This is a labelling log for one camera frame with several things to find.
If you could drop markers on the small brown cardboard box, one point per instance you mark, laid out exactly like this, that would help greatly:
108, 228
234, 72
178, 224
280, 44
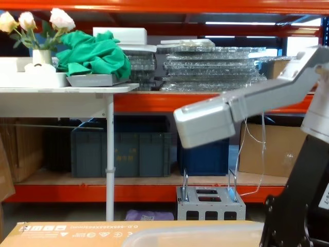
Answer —
276, 69

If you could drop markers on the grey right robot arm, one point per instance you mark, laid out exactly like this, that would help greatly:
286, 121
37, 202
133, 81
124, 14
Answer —
257, 101

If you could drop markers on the purple cloth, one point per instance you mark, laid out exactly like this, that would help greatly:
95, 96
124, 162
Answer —
150, 215

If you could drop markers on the brown cardboard box with print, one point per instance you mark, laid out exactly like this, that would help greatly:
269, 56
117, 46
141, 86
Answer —
77, 235

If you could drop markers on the grey flat tray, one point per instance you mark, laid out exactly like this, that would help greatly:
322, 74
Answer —
95, 81

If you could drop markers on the white flower vase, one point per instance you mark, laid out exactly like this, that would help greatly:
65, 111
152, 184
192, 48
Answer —
41, 56

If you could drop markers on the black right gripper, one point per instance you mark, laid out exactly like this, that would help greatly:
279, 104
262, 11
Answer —
312, 175

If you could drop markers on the pale pink artificial rose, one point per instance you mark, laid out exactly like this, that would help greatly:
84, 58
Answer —
27, 21

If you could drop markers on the cream artificial rose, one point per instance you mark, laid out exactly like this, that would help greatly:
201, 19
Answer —
7, 22

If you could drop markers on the white folding table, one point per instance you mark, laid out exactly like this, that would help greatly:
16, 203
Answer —
51, 99

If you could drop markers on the worn brown cardboard box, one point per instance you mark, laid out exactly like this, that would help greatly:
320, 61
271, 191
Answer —
20, 149

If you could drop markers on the stack of clear plastic trays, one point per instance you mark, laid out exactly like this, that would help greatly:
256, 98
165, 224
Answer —
205, 69

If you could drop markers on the orange steel shelf rack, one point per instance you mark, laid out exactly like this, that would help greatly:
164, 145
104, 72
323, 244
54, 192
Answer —
164, 101

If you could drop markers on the grey plastic crate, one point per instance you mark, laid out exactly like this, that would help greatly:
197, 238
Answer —
133, 154

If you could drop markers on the clear plastic container lid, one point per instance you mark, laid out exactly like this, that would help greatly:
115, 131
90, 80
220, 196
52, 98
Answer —
192, 239

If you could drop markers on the large brown cardboard box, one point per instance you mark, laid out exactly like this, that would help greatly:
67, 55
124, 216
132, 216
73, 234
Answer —
272, 157

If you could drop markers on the white foam block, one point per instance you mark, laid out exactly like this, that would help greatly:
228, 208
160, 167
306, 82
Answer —
123, 34

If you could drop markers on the white rectangular tray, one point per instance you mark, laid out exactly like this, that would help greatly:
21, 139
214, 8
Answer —
30, 78

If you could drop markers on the green cloth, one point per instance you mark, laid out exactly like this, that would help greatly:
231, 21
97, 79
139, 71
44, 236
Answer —
95, 55

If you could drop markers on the white round object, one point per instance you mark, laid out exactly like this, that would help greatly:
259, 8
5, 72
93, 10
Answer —
39, 68

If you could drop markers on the large pink artificial rose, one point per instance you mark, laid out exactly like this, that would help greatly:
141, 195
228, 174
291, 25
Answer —
62, 19

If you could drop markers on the blue plastic crate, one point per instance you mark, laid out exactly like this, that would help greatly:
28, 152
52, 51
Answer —
205, 160

